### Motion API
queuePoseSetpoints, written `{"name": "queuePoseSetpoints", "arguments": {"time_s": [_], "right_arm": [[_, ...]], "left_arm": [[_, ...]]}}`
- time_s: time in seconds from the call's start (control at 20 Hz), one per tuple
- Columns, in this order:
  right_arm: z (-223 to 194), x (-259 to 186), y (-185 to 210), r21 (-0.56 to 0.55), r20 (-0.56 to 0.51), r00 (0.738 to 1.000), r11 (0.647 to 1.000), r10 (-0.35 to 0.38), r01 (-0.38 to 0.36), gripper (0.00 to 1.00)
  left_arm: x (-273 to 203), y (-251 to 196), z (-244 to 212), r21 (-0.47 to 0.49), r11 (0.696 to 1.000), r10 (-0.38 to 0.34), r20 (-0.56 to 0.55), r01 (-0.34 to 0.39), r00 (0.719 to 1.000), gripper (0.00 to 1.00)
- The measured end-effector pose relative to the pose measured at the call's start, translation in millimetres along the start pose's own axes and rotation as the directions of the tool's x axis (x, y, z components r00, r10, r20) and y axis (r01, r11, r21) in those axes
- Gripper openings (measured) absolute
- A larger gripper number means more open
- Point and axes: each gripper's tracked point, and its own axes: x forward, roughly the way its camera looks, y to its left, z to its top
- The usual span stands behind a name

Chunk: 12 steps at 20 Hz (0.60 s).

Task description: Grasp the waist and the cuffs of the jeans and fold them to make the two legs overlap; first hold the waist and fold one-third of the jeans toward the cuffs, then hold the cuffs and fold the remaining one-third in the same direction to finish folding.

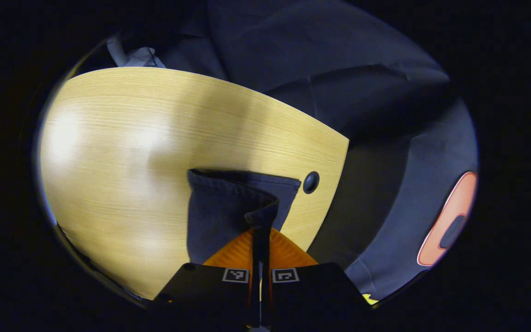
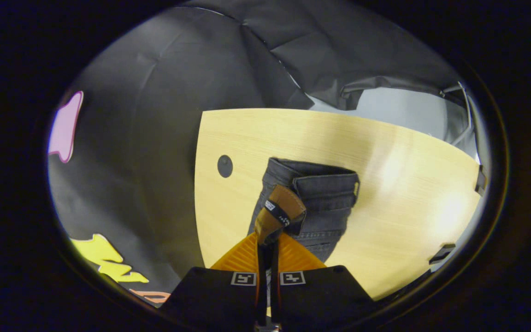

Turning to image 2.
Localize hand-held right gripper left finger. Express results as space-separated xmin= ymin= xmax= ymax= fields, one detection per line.
xmin=162 ymin=232 xmax=266 ymax=328

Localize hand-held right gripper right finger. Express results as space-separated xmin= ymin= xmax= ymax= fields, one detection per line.
xmin=271 ymin=232 xmax=378 ymax=329

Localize black jeans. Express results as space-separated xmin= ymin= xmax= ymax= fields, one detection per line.
xmin=247 ymin=157 xmax=361 ymax=264

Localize black table grommet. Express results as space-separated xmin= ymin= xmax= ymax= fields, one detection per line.
xmin=217 ymin=154 xmax=234 ymax=178

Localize black bracket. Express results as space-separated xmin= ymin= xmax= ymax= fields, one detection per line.
xmin=474 ymin=165 xmax=487 ymax=197
xmin=429 ymin=243 xmax=456 ymax=265

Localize metal backdrop frame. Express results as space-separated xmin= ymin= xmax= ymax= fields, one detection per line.
xmin=440 ymin=81 xmax=479 ymax=149

